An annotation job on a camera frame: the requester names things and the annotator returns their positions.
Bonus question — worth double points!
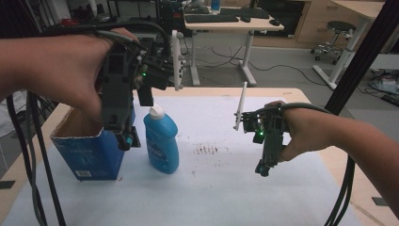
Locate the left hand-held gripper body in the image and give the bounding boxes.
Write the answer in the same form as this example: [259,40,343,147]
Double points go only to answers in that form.
[100,30,186,134]

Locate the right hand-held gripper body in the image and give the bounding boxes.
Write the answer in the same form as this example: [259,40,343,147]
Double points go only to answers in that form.
[232,81,290,168]

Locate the blue plastic bottle white cap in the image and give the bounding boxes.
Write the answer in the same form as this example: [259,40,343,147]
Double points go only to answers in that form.
[143,104,181,175]

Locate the blue cardboard box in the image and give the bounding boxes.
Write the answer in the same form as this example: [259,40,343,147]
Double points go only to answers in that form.
[50,105,136,183]

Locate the person's right hand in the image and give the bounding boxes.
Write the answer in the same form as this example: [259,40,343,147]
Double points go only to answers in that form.
[264,100,341,163]

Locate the person's left hand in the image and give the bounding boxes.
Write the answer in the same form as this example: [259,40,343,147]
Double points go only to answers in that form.
[37,27,139,122]

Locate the white foam mat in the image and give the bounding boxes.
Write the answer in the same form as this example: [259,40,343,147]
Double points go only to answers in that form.
[2,94,362,226]

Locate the white cloth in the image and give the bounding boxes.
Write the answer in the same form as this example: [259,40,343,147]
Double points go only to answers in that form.
[0,89,30,139]

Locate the wooden desk white legs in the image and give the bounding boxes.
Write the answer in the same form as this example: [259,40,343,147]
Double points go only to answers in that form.
[184,12,285,88]

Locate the wooden cabinet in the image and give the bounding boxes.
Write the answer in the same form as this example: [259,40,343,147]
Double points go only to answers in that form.
[250,0,349,50]

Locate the black metal stand pole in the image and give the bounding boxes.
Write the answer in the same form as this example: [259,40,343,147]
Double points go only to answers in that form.
[324,0,399,116]

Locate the black keyboard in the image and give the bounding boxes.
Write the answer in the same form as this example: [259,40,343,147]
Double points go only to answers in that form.
[184,14,240,24]
[219,7,271,20]

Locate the pile of plastic bags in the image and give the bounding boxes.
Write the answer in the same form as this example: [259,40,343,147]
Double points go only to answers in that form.
[368,70,399,108]

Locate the black round stool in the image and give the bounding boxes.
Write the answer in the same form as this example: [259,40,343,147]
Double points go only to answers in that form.
[310,20,358,66]

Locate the wooden desk white leg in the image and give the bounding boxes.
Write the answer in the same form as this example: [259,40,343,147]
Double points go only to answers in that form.
[311,0,386,91]

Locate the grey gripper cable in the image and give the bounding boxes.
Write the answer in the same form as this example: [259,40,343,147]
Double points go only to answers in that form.
[96,29,143,49]

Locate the black floor cable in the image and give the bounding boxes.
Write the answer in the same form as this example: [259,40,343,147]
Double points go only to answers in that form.
[200,46,331,88]

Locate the thick black gripper cable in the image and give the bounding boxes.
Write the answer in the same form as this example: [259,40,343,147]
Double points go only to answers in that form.
[40,20,173,59]

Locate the black hanging cable bundle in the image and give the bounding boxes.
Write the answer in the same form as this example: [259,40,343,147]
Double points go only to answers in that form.
[324,154,357,226]

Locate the grey hanging cable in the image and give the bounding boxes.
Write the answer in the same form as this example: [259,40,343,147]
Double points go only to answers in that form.
[25,90,49,226]

